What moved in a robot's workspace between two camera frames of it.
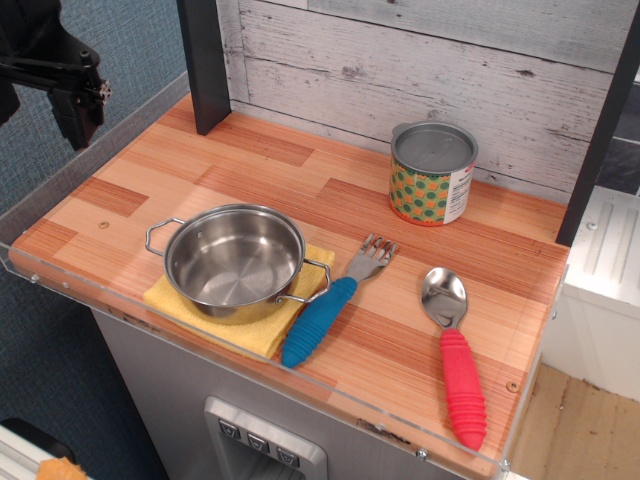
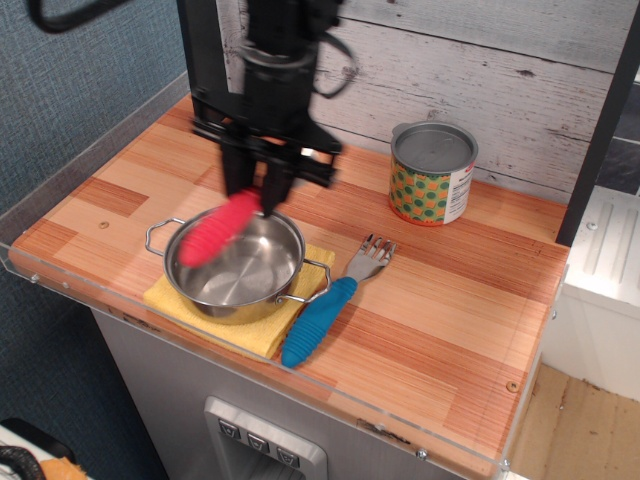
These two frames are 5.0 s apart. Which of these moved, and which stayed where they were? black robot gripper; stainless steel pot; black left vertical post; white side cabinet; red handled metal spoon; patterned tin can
Moved: black robot gripper; red handled metal spoon
Stayed: black left vertical post; stainless steel pot; white side cabinet; patterned tin can
